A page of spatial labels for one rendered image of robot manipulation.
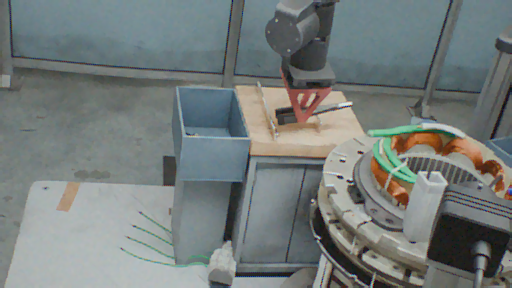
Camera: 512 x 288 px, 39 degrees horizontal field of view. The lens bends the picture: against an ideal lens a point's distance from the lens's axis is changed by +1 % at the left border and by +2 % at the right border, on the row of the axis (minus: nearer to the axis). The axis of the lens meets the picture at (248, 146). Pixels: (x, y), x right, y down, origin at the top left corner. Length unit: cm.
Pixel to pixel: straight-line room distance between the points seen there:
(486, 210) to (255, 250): 83
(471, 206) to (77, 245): 96
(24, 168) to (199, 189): 177
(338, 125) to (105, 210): 49
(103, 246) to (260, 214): 30
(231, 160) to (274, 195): 11
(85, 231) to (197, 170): 31
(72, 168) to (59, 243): 158
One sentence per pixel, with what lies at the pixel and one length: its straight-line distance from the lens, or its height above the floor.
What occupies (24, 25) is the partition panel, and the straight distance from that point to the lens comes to 337.
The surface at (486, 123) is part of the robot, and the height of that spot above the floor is 100.
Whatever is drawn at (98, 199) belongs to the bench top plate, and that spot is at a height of 78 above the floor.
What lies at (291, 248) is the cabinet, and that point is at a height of 84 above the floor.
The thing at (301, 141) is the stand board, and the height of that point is 106.
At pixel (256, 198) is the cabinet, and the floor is 95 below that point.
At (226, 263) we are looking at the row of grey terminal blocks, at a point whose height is 82.
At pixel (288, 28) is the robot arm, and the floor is 128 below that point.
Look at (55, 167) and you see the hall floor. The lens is 293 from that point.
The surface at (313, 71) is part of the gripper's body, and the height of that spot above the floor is 119.
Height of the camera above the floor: 165
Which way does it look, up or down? 32 degrees down
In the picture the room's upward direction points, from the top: 9 degrees clockwise
